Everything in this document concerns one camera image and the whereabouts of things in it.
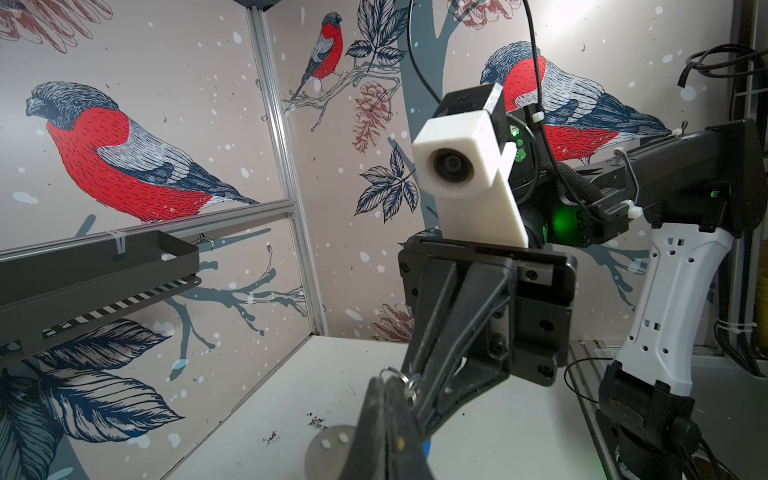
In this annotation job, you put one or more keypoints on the horizontal aluminium frame bar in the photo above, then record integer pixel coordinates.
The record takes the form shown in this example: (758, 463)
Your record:
(212, 225)

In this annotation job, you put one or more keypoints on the black hanging wire basket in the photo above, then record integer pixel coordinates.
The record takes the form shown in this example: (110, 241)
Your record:
(51, 294)

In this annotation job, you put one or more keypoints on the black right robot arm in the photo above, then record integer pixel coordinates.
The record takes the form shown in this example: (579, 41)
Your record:
(718, 193)

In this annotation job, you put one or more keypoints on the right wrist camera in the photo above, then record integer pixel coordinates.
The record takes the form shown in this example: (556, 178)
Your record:
(463, 159)

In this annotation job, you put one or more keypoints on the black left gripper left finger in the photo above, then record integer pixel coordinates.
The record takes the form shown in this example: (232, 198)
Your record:
(368, 458)

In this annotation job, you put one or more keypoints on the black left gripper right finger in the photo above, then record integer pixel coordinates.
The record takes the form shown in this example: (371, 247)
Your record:
(404, 455)

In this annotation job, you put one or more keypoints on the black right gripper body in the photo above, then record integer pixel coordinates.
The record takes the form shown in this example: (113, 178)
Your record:
(535, 330)

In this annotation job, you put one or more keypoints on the silver metal carabiner keyring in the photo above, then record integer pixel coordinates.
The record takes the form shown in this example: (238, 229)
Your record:
(328, 451)

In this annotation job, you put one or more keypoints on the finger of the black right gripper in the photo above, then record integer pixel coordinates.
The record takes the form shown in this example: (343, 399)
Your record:
(461, 366)
(437, 284)

